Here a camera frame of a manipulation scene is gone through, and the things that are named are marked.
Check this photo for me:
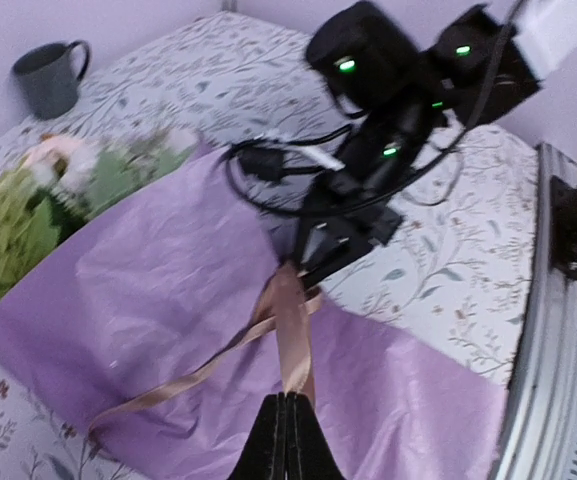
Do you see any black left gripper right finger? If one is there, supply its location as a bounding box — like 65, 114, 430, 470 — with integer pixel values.
286, 393, 345, 480

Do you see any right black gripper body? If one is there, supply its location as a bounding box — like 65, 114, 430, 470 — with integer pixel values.
290, 107, 438, 289

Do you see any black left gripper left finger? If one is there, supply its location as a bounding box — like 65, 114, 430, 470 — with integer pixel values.
230, 393, 287, 480

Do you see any beige raffia ribbon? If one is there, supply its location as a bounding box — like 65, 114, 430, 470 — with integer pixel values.
86, 262, 325, 446

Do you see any purple pink wrapping paper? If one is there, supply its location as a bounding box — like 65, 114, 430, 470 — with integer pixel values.
0, 152, 505, 479

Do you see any dark grey metal mug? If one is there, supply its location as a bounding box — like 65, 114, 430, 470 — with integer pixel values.
12, 40, 92, 120

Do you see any green white flower sprig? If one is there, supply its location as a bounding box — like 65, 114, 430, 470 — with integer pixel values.
0, 128, 203, 301

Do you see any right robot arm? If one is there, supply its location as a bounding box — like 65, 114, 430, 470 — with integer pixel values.
292, 1, 577, 479

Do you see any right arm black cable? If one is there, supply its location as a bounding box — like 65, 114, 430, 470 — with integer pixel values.
225, 0, 529, 221

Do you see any front aluminium rail base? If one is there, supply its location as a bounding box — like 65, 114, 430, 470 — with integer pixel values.
489, 143, 577, 479

